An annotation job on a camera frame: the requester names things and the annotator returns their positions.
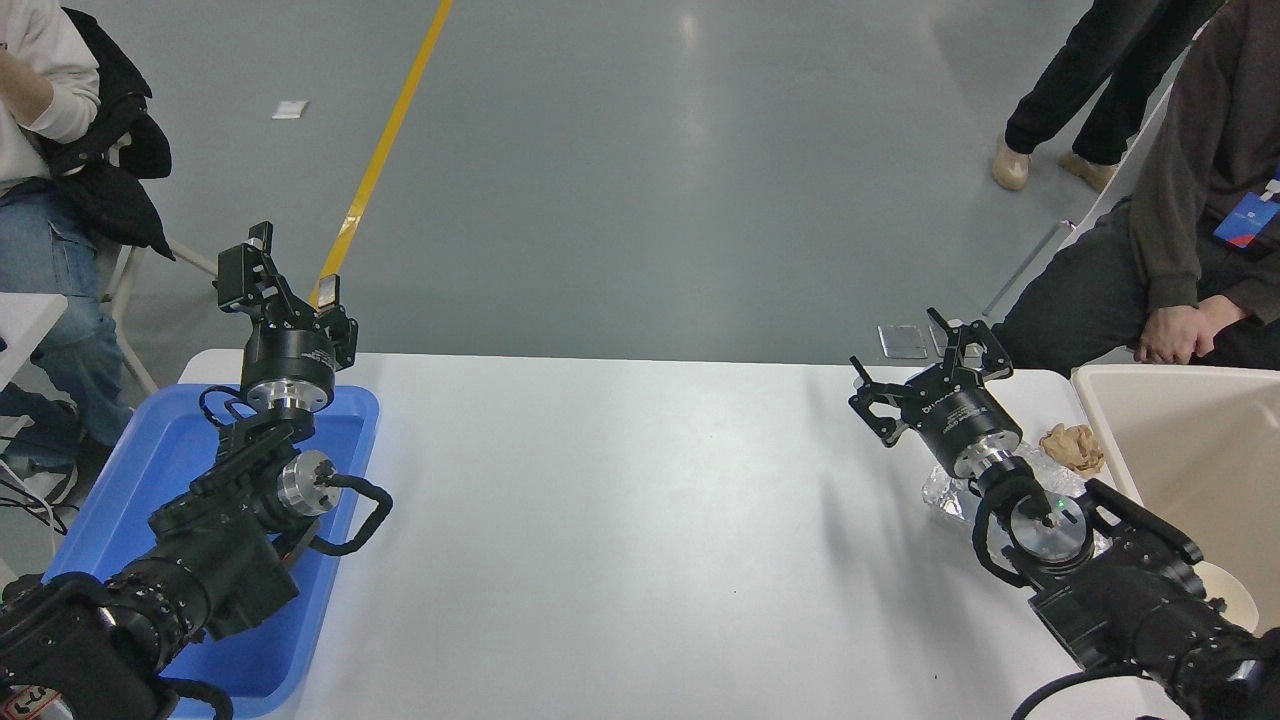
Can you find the black jacket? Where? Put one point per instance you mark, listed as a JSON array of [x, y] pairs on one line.
[[110, 190]]

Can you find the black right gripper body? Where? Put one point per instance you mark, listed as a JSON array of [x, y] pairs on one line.
[[965, 425]]

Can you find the seated person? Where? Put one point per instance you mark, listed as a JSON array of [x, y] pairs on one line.
[[1200, 120], [40, 260]]

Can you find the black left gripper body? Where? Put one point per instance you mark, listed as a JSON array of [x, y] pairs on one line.
[[290, 350]]

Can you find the white chair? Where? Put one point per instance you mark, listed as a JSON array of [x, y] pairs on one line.
[[130, 290]]

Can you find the white paper cup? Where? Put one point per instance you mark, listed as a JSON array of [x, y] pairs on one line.
[[1230, 595]]

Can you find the blue plastic tray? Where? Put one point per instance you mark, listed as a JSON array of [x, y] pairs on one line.
[[180, 440]]

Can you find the crumpled tan paper ball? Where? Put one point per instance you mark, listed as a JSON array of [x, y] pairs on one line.
[[1070, 448]]

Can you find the small white table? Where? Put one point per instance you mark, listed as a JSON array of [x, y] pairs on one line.
[[25, 325]]

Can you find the blue name badge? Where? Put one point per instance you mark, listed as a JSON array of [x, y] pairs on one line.
[[1245, 220]]

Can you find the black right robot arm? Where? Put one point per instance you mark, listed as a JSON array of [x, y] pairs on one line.
[[1130, 600]]

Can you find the large pale bin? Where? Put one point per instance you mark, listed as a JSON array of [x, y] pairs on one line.
[[1200, 450]]

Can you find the silver foil tray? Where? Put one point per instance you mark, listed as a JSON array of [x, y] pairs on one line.
[[945, 497]]

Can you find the walking person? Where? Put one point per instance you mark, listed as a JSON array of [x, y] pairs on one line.
[[1090, 70]]

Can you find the person's forearm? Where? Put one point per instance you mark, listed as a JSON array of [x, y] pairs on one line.
[[22, 90]]

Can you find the person's hand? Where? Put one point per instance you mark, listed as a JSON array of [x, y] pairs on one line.
[[1175, 335], [1225, 312]]

